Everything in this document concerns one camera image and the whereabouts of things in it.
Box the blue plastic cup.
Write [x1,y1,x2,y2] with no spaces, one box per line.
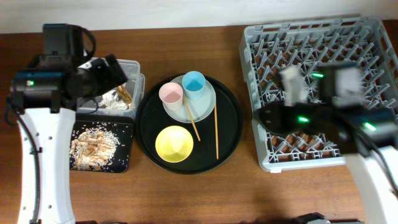
[182,71,206,100]

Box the white paper napkin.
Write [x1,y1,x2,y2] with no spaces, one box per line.
[98,90,128,110]

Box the round black serving tray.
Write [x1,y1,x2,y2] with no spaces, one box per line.
[136,77,243,174]

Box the black rectangular tray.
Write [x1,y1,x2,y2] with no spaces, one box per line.
[69,114,134,173]

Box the grey dishwasher rack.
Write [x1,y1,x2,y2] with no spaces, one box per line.
[239,17,397,173]

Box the yellow bowl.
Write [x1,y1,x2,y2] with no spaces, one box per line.
[155,126,193,163]

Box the pink plastic cup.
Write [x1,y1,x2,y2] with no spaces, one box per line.
[159,82,183,111]

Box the grey round plate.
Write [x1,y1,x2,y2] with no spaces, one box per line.
[163,80,216,123]

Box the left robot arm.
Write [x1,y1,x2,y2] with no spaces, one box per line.
[6,24,127,223]

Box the food scraps and rice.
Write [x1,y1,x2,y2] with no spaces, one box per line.
[69,126,129,173]

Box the gold foil wrapper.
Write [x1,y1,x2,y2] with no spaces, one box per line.
[116,85,132,108]

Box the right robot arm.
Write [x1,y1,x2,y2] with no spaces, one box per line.
[252,62,397,223]

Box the clear plastic waste bin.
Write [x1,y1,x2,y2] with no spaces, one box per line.
[77,59,145,118]

